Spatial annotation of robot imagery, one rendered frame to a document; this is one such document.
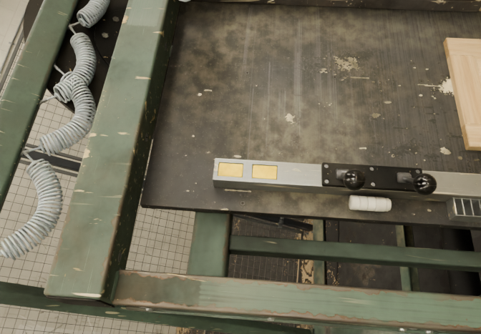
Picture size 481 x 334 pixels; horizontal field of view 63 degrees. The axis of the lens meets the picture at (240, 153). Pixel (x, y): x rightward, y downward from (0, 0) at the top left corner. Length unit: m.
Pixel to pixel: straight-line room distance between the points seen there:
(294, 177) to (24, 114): 0.87
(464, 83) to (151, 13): 0.76
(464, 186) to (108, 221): 0.69
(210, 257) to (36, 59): 0.92
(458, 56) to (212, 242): 0.74
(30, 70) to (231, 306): 1.01
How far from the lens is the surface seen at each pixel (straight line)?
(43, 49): 1.49
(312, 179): 0.82
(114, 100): 0.87
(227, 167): 0.82
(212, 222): 0.86
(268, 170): 0.81
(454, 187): 0.90
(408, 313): 0.78
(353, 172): 0.70
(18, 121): 1.35
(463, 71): 1.10
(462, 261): 0.96
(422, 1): 1.21
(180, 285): 0.75
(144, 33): 0.98
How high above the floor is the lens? 2.01
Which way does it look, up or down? 24 degrees down
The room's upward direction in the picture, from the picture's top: 72 degrees counter-clockwise
